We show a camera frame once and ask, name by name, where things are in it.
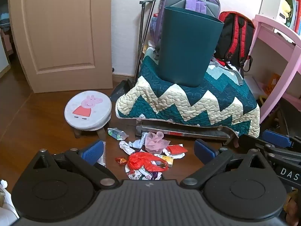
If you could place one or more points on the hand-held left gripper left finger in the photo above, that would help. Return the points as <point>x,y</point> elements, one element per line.
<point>91,151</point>

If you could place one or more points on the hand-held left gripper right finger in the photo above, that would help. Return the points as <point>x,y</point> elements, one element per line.
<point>204,149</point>

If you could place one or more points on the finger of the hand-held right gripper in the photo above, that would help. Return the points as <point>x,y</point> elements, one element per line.
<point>272,154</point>
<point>276,137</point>

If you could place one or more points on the clear green plastic wrapper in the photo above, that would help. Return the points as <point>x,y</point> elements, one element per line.
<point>117,133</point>

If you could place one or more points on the white printed wrapper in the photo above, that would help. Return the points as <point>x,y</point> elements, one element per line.
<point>141,174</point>

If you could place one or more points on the teal plastic waste bin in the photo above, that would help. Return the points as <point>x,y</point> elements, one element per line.
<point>188,49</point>

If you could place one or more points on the red white snack wrapper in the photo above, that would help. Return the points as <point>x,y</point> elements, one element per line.
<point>175,149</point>

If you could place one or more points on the small red candy wrapper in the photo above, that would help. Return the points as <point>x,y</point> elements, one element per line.
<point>121,161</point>

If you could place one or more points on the white crumpled tissue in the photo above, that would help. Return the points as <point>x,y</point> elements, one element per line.
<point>125,146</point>

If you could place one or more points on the yellow snack wrapper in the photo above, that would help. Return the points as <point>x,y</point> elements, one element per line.
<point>168,161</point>

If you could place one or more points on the pig print round stool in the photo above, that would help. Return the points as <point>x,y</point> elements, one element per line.
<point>88,106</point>

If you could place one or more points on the pink plastic bag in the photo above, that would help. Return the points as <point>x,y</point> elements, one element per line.
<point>155,142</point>

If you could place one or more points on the orange box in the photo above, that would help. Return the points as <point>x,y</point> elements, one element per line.
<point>274,83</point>

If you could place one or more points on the teal cream zigzag quilt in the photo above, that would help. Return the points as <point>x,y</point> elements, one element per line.
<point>183,98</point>

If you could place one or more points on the red plastic bag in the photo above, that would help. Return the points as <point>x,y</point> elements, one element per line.
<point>145,161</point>

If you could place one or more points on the white plastic bag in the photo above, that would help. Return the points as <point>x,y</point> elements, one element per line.
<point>6,200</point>

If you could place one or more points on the red black backpack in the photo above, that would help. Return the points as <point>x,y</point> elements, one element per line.
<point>235,35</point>

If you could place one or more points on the row of books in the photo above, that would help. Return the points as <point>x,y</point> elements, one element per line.
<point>298,21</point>

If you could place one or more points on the beige wooden door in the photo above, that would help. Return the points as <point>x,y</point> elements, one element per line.
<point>61,33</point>

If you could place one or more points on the yellow plush toy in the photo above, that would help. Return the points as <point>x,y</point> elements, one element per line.
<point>286,6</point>

